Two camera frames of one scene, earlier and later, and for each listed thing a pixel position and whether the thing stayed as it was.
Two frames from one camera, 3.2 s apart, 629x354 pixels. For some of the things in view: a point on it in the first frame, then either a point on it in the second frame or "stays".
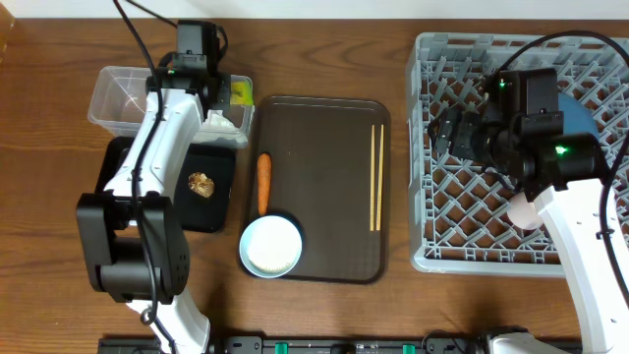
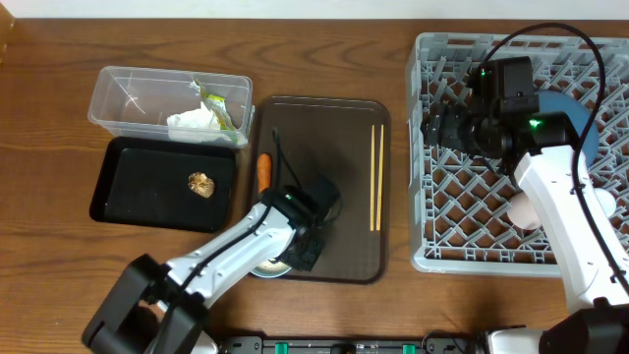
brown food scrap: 201,184 stays
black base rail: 313,344 stays
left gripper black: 224,101 -> 309,264
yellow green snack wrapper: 241,93 -> 217,102
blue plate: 578,117 stays
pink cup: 523,213 stays
